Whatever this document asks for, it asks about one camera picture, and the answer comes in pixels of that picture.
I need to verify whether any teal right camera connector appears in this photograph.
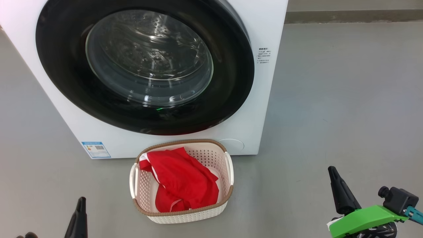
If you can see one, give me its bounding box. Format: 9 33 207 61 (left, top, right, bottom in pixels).
405 206 423 226

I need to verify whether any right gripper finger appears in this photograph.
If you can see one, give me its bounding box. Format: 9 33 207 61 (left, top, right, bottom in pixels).
328 166 362 215

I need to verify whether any white front-load washing machine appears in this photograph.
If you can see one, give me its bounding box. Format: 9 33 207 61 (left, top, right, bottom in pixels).
0 0 289 159

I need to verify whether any right gripper green-banded body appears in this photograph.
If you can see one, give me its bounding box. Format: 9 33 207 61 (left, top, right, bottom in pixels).
329 205 409 238

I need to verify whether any black round glass washer door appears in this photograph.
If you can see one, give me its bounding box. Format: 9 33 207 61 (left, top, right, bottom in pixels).
35 0 255 136

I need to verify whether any red and white garment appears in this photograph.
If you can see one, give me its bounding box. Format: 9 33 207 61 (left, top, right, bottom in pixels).
139 147 220 210

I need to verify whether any cream perforated laundry basket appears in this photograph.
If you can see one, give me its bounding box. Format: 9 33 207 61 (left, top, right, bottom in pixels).
129 139 234 224

